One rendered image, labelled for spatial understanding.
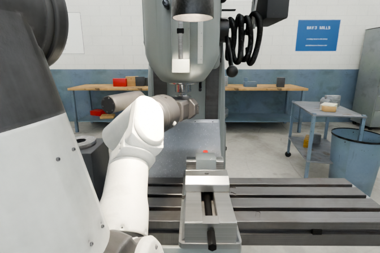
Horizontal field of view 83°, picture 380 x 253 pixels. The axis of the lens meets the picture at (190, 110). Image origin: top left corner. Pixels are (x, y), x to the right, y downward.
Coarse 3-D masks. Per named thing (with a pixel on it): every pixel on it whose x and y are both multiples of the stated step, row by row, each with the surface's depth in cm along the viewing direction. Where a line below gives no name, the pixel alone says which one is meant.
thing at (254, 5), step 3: (252, 0) 82; (255, 0) 80; (252, 3) 82; (255, 3) 80; (252, 6) 83; (255, 6) 80; (252, 9) 83; (255, 9) 80; (252, 18) 82; (252, 21) 83; (255, 27) 88
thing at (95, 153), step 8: (80, 136) 67; (88, 136) 67; (80, 144) 60; (88, 144) 61; (96, 144) 64; (104, 144) 66; (88, 152) 58; (96, 152) 61; (104, 152) 66; (88, 160) 58; (96, 160) 61; (104, 160) 66; (88, 168) 59; (96, 168) 61; (104, 168) 66; (96, 176) 61; (104, 176) 66; (96, 184) 61; (104, 184) 66; (96, 192) 61
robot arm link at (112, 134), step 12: (108, 96) 40; (120, 96) 42; (132, 96) 44; (108, 108) 40; (120, 108) 41; (168, 108) 47; (120, 120) 40; (168, 120) 46; (108, 132) 42; (120, 132) 40; (108, 144) 42
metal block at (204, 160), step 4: (196, 152) 69; (200, 152) 69; (204, 152) 69; (208, 152) 69; (212, 152) 69; (196, 156) 66; (200, 156) 66; (204, 156) 66; (208, 156) 66; (212, 156) 66; (196, 160) 65; (200, 160) 64; (204, 160) 64; (208, 160) 64; (212, 160) 64; (196, 164) 65; (200, 164) 65; (204, 164) 65; (208, 164) 65; (212, 164) 65; (196, 168) 65; (200, 168) 65; (204, 168) 65; (208, 168) 65; (212, 168) 65
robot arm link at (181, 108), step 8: (160, 96) 50; (168, 96) 51; (168, 104) 48; (176, 104) 51; (184, 104) 54; (192, 104) 56; (176, 112) 50; (184, 112) 54; (192, 112) 56; (176, 120) 51
